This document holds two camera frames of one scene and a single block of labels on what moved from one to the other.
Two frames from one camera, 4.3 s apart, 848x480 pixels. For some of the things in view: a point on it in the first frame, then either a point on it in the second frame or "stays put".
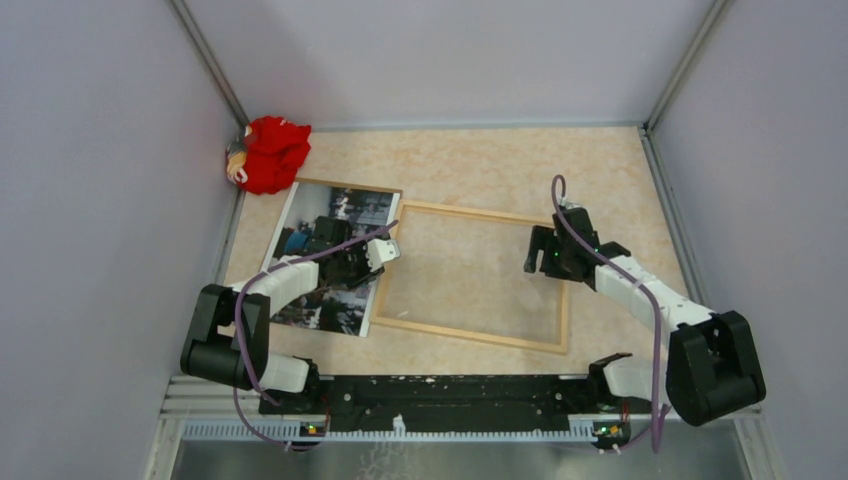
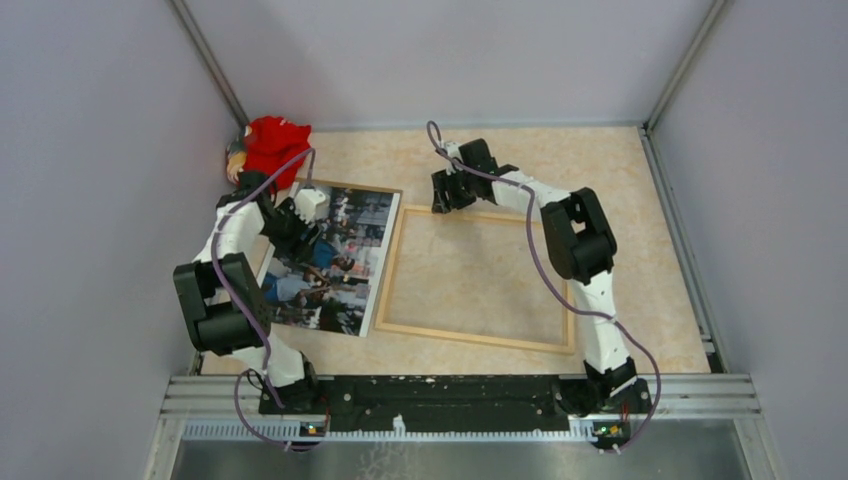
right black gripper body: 556,263 to 457,187
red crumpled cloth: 274,153 stays put
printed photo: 333,310 stays put
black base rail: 459,401 stays put
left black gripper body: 353,266 to 285,229
